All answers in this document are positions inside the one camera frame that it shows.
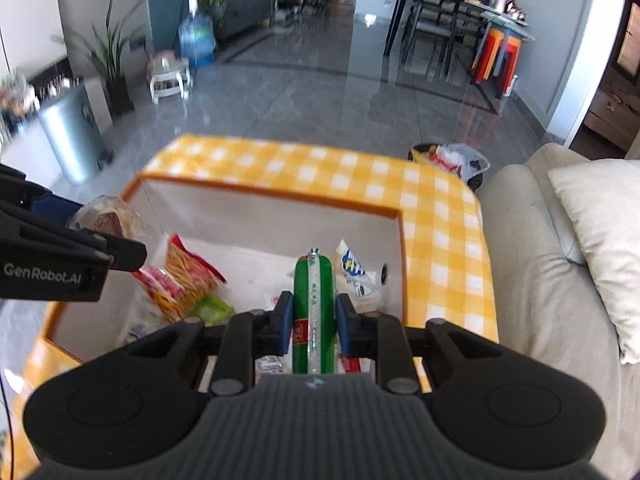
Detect dark dining table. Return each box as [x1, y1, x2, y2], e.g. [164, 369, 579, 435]
[382, 0, 536, 86]

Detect silver pedal trash bin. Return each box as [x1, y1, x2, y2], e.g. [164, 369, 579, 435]
[38, 84, 113, 184]

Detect red Mimi fries bag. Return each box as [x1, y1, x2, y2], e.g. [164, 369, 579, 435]
[132, 233, 227, 323]

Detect green label nut packet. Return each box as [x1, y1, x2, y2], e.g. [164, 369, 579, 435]
[189, 295, 235, 327]

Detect potted green plant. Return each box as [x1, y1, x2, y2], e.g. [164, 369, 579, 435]
[50, 0, 146, 117]

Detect orange red stacked stools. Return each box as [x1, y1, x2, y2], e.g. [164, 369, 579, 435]
[471, 25, 524, 99]

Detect orange cardboard box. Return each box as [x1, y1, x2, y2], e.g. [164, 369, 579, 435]
[41, 176, 407, 370]

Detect large red snack bag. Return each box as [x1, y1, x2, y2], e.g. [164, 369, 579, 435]
[252, 351, 364, 386]

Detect small clear red snack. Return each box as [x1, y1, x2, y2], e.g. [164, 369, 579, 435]
[66, 195, 155, 250]

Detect white blue logo snack bag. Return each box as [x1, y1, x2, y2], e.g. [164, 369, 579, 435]
[332, 240, 382, 313]

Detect green sausage stick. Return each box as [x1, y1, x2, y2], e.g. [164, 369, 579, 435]
[292, 248, 337, 375]

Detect beige sofa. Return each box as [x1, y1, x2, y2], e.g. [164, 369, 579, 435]
[477, 143, 639, 479]

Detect white tv cabinet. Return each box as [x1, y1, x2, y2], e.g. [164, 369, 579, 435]
[1, 119, 62, 188]

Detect white cushion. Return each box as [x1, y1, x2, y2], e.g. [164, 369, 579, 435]
[548, 159, 639, 364]

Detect clear white candy packet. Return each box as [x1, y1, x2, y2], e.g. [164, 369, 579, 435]
[115, 294, 167, 348]

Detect blue water jug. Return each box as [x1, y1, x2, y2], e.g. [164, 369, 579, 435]
[178, 0, 217, 68]

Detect black bin with bag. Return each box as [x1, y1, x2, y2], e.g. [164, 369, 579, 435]
[407, 142, 491, 192]

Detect yellow checkered tablecloth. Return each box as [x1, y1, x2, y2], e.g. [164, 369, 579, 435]
[13, 136, 497, 479]

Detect black dining chair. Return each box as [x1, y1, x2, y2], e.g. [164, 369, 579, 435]
[400, 0, 465, 75]

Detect small white rolling stool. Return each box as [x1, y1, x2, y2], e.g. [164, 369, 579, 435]
[146, 51, 193, 105]

